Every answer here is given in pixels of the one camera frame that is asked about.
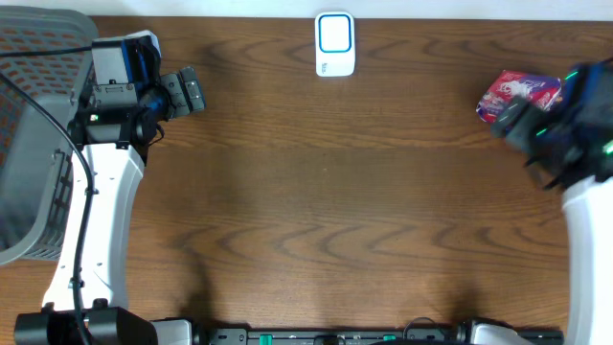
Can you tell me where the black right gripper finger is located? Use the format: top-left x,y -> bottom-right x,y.
505,105 -> 548,151
490,96 -> 530,138

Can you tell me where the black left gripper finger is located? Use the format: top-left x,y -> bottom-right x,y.
161,73 -> 188,119
180,66 -> 206,112

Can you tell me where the red purple pad package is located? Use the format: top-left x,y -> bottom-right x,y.
476,70 -> 562,124

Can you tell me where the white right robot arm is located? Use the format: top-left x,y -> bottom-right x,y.
456,59 -> 612,345

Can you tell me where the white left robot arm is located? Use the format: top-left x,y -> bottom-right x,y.
14,66 -> 208,344

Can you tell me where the white barcode scanner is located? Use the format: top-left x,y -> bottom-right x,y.
314,11 -> 356,78

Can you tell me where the grey plastic basket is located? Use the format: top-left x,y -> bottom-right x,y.
1,6 -> 98,264

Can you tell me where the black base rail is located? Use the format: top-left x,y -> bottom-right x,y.
152,315 -> 566,345

